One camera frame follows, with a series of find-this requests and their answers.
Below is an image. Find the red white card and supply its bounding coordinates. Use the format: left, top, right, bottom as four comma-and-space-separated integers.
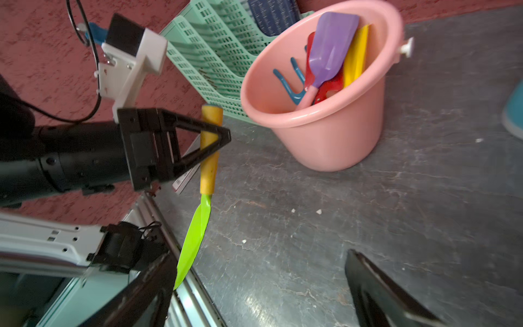
172, 136, 200, 194

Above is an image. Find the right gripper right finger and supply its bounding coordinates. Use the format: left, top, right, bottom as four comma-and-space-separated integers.
345, 249, 447, 326

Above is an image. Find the pink plastic bucket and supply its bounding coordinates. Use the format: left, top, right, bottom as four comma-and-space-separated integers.
241, 1, 405, 172

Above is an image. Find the yellow toy shovel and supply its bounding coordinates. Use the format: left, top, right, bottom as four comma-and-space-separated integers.
343, 25, 370, 87

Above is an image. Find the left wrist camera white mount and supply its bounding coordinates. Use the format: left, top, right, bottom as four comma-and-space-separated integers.
95, 13, 168, 123

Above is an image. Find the blue toy rake yellow handle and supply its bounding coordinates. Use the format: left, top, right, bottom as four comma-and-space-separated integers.
272, 56, 307, 106

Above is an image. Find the aluminium front rail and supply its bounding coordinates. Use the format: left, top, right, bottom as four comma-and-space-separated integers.
124, 193, 227, 327

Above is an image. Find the teal pink spray bottle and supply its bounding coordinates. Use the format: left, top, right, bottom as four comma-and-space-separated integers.
501, 80, 523, 140

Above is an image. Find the purple toy shovel pink handle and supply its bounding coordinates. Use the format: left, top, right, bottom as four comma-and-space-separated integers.
296, 12, 360, 110

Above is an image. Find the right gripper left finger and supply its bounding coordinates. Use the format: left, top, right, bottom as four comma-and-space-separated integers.
81, 253, 177, 326

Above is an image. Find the green mesh file organizer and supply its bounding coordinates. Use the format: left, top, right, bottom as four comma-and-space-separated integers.
159, 0, 315, 125

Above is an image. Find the green toy trowel yellow handle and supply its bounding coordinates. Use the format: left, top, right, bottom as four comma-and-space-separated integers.
173, 104, 225, 291

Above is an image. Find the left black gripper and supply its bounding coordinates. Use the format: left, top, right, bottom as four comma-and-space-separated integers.
117, 108, 232, 191

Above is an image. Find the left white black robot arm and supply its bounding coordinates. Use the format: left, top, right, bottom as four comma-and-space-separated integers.
1, 81, 232, 278

